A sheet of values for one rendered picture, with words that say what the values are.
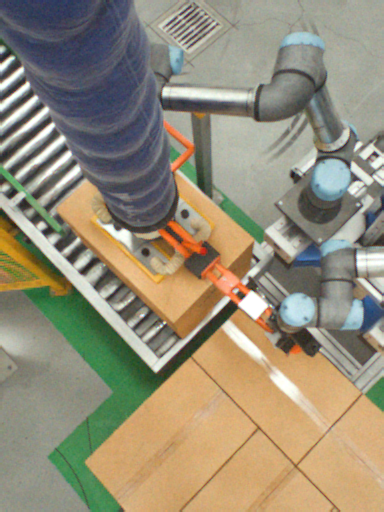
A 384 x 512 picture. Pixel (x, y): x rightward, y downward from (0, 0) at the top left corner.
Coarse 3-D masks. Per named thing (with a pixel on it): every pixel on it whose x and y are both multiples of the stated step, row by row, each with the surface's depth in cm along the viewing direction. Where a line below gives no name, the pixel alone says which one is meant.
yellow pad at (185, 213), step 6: (186, 204) 183; (192, 204) 183; (180, 210) 182; (186, 210) 179; (192, 210) 182; (198, 210) 182; (180, 216) 181; (186, 216) 179; (192, 216) 181; (198, 216) 181; (204, 216) 181; (180, 222) 181; (186, 222) 181; (210, 222) 181; (186, 228) 180; (210, 228) 180; (192, 234) 179
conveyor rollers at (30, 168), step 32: (0, 64) 267; (0, 96) 265; (0, 128) 257; (32, 128) 258; (32, 160) 251; (64, 160) 250; (32, 192) 247; (64, 224) 241; (64, 256) 238; (96, 256) 237; (128, 320) 227; (160, 320) 226; (160, 352) 222
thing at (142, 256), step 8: (96, 216) 184; (96, 224) 183; (104, 224) 182; (112, 224) 181; (104, 232) 182; (112, 232) 181; (120, 232) 181; (112, 240) 181; (120, 248) 180; (144, 248) 176; (152, 248) 179; (160, 248) 179; (128, 256) 179; (136, 256) 178; (144, 256) 177; (152, 256) 178; (160, 256) 178; (168, 256) 178; (136, 264) 178; (144, 264) 177; (144, 272) 177; (152, 272) 176; (152, 280) 177; (160, 280) 176
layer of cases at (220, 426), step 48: (240, 336) 222; (192, 384) 218; (240, 384) 217; (288, 384) 216; (336, 384) 215; (144, 432) 213; (192, 432) 212; (240, 432) 211; (288, 432) 210; (336, 432) 210; (144, 480) 208; (192, 480) 207; (240, 480) 206; (288, 480) 205; (336, 480) 205
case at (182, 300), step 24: (96, 192) 188; (192, 192) 186; (72, 216) 186; (216, 216) 183; (96, 240) 183; (216, 240) 180; (240, 240) 180; (120, 264) 180; (240, 264) 191; (144, 288) 177; (168, 288) 176; (192, 288) 176; (216, 288) 188; (168, 312) 174; (192, 312) 184
